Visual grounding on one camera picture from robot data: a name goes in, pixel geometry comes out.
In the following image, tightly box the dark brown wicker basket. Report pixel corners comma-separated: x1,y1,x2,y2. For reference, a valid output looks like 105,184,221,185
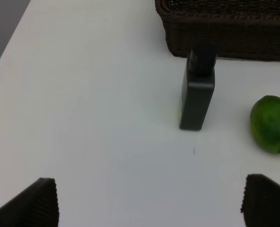
155,0,280,61

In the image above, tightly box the green lime fruit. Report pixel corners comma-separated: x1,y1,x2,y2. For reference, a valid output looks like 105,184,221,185
250,96,280,155

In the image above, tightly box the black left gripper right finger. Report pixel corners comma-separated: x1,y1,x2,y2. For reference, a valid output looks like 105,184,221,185
240,174,280,227

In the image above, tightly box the dark green pump bottle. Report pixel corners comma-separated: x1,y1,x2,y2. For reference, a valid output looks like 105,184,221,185
178,45,218,131

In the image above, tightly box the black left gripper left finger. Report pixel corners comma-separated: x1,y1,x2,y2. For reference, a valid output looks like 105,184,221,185
0,178,60,227

